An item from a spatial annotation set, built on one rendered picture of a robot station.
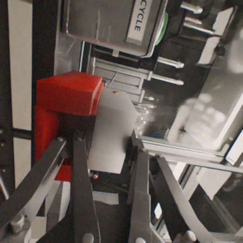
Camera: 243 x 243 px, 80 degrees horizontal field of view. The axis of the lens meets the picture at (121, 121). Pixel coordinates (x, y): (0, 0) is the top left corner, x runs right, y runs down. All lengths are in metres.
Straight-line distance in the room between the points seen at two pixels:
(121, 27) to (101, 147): 0.15
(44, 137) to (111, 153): 0.08
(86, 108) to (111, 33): 0.10
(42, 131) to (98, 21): 0.14
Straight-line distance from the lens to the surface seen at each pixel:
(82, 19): 0.21
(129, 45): 0.21
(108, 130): 0.18
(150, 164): 0.17
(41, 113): 0.17
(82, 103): 0.16
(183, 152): 0.47
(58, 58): 0.22
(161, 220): 0.72
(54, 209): 0.60
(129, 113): 0.17
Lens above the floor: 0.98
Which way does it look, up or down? 9 degrees up
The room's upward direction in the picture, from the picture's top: 101 degrees clockwise
